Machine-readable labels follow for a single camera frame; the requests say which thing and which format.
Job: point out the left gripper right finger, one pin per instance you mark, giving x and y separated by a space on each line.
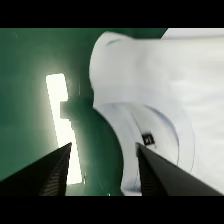
166 178

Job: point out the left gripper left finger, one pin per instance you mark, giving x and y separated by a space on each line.
46 175

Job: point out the white T-shirt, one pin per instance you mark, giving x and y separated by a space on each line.
156 90

